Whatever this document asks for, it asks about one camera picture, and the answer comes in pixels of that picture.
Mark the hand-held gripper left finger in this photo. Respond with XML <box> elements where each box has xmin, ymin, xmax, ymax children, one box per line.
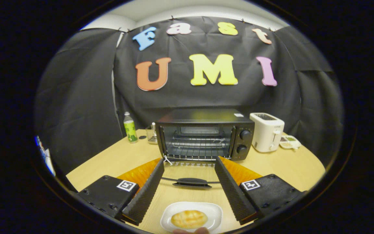
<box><xmin>77</xmin><ymin>158</ymin><xmax>165</xmax><ymax>226</ymax></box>

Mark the black backdrop cloth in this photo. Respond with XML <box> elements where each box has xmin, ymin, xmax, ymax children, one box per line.
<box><xmin>34</xmin><ymin>16</ymin><xmax>344</xmax><ymax>174</ymax></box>

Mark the green label plastic bottle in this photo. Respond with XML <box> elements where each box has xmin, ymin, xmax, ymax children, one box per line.
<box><xmin>123</xmin><ymin>112</ymin><xmax>138</xmax><ymax>143</ymax></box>

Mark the small white divided dish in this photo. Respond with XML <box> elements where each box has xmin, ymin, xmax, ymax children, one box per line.
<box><xmin>279</xmin><ymin>135</ymin><xmax>302</xmax><ymax>150</ymax></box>

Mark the black toaster oven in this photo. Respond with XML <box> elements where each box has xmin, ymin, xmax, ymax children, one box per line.
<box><xmin>155</xmin><ymin>108</ymin><xmax>256</xmax><ymax>189</ymax></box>

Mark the small glass jar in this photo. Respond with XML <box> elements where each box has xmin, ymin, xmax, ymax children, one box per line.
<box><xmin>145</xmin><ymin>123</ymin><xmax>158</xmax><ymax>145</ymax></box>

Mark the white rectangular plate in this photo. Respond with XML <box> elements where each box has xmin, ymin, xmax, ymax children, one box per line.
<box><xmin>160</xmin><ymin>201</ymin><xmax>223</xmax><ymax>234</ymax></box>

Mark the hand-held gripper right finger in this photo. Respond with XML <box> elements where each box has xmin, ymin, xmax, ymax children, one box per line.
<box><xmin>215</xmin><ymin>156</ymin><xmax>308</xmax><ymax>226</ymax></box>

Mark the round bread roll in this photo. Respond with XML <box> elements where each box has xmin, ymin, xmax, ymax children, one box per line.
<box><xmin>171</xmin><ymin>210</ymin><xmax>208</xmax><ymax>229</ymax></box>

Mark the white pop-up toaster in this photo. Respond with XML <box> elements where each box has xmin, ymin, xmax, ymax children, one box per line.
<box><xmin>250</xmin><ymin>112</ymin><xmax>285</xmax><ymax>153</ymax></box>

